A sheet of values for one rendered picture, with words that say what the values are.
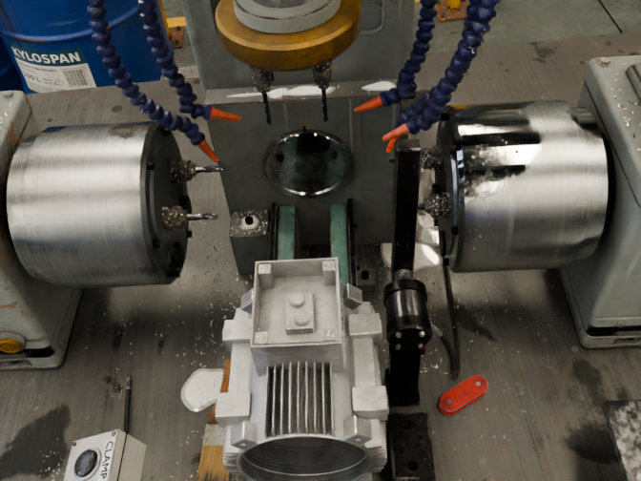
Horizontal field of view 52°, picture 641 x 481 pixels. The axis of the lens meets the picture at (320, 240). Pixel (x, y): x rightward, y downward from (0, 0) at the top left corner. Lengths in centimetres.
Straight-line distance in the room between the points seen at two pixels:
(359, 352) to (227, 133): 43
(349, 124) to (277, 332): 40
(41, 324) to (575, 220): 81
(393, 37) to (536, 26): 232
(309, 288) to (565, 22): 277
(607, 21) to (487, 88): 192
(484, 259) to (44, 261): 62
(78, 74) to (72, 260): 157
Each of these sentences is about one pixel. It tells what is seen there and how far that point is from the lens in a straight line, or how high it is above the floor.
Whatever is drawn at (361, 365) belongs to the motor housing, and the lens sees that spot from 80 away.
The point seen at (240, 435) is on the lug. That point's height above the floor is 109.
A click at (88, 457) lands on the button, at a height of 107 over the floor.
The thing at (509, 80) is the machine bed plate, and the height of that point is 80.
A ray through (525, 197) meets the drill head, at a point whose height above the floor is 112.
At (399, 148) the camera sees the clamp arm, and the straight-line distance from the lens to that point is 76.
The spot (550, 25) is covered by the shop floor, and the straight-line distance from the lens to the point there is 341.
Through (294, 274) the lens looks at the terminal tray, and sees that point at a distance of 81.
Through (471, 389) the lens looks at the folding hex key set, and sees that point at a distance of 107.
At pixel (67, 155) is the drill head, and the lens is 99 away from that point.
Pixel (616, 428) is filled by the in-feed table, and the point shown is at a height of 92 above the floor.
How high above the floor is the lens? 176
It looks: 50 degrees down
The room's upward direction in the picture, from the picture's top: 6 degrees counter-clockwise
